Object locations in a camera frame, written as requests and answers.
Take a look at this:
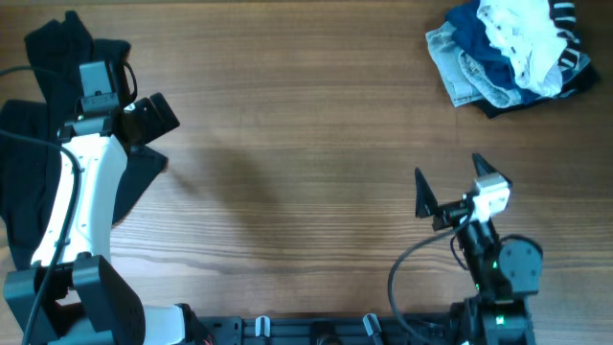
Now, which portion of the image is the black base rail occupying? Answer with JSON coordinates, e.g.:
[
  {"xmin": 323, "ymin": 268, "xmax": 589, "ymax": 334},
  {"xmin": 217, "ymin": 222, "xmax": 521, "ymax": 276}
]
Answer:
[{"xmin": 199, "ymin": 313, "xmax": 467, "ymax": 345}]

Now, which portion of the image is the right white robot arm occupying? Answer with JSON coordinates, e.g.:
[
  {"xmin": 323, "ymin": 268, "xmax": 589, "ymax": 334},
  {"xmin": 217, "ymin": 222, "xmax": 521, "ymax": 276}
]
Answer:
[{"xmin": 415, "ymin": 153, "xmax": 544, "ymax": 344}]

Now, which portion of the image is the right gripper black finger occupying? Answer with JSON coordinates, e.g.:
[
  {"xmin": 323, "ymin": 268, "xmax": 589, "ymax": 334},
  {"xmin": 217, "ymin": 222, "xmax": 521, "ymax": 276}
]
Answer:
[
  {"xmin": 415, "ymin": 168, "xmax": 439, "ymax": 219},
  {"xmin": 471, "ymin": 153, "xmax": 512, "ymax": 187}
]

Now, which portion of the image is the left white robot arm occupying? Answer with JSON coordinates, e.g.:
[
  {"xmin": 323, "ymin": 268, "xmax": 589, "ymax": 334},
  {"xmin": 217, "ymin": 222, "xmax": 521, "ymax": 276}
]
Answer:
[{"xmin": 4, "ymin": 93, "xmax": 202, "ymax": 344}]

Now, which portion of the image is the light blue denim garment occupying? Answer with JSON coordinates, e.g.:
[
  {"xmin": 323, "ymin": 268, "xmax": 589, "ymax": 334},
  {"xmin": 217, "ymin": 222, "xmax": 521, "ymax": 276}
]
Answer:
[{"xmin": 424, "ymin": 19, "xmax": 593, "ymax": 109}]

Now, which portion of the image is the dark blue garment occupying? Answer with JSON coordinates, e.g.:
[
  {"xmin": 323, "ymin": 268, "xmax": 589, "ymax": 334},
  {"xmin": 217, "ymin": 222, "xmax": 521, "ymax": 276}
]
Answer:
[{"xmin": 445, "ymin": 0, "xmax": 582, "ymax": 104}]

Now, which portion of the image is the white t-shirt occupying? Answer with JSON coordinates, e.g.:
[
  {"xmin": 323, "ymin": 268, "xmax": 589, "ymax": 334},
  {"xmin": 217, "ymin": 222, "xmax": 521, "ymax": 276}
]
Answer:
[{"xmin": 476, "ymin": 0, "xmax": 581, "ymax": 98}]

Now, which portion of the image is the black garment under pile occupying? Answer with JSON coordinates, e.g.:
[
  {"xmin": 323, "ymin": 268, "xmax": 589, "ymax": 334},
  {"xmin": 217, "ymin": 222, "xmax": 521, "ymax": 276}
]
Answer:
[{"xmin": 472, "ymin": 62, "xmax": 601, "ymax": 119}]

